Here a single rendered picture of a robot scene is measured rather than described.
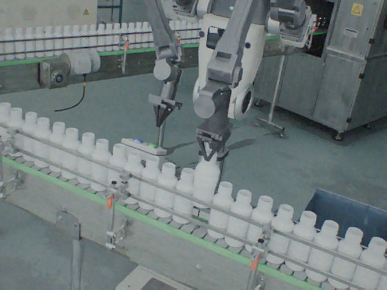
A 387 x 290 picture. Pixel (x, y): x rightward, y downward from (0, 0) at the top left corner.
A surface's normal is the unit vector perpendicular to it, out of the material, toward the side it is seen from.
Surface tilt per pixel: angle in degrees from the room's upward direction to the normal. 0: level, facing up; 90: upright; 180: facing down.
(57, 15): 90
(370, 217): 90
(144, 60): 90
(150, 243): 90
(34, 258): 0
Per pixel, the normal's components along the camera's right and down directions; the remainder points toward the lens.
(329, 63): -0.70, 0.21
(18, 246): 0.14, -0.90
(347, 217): -0.45, 0.32
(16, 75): 0.70, 0.38
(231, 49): -0.30, -0.23
